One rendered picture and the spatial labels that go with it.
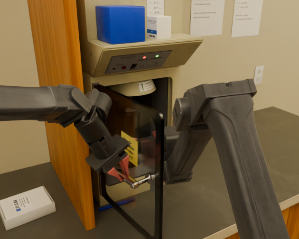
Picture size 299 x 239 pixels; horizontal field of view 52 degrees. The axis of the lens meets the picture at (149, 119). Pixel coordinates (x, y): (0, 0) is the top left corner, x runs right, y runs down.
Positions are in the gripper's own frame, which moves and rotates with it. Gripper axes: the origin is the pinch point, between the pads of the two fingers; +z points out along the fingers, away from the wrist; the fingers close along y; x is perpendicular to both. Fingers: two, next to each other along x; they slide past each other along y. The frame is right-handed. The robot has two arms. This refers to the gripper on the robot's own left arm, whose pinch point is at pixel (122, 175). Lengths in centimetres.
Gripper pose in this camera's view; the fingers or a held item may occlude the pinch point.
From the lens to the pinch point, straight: 80.3
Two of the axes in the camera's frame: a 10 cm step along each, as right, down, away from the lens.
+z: 3.8, 7.5, 5.5
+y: -7.4, 6.0, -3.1
